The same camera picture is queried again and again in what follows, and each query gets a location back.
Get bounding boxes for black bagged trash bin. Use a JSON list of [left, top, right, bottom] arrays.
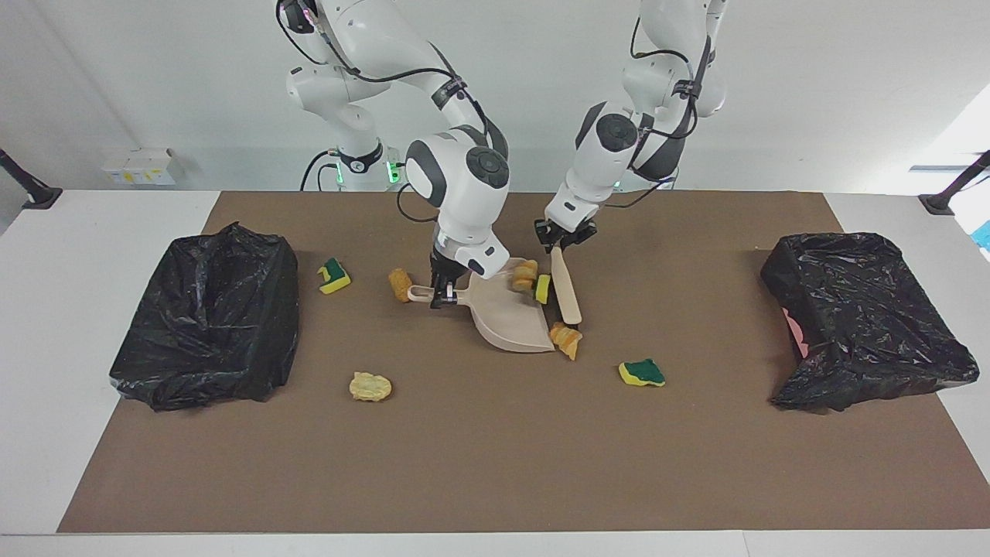
[[108, 222, 301, 412]]

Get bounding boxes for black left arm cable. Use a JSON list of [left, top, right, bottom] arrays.
[[599, 15, 712, 210]]

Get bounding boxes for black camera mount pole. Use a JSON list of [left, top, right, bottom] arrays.
[[0, 149, 63, 210], [919, 151, 990, 216]]

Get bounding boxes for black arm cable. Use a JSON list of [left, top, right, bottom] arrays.
[[277, 0, 496, 225], [599, 15, 712, 210]]

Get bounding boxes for pink item in bin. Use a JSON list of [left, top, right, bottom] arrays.
[[781, 307, 809, 358]]

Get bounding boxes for green yellow sponge piece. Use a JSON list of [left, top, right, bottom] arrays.
[[317, 258, 352, 296], [618, 358, 666, 388]]

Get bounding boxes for brown table mat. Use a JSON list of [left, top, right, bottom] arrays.
[[56, 191, 990, 533]]

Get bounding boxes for beige plastic dustpan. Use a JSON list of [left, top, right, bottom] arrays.
[[408, 258, 558, 354]]

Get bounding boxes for beige brush black bristles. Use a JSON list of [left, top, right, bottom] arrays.
[[548, 246, 583, 326]]

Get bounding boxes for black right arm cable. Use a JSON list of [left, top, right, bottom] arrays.
[[277, 0, 496, 225]]

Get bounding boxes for toy croissant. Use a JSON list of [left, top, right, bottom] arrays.
[[549, 323, 584, 362]]

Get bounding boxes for black bagged bin pink inside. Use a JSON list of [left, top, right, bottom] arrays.
[[760, 232, 981, 412]]

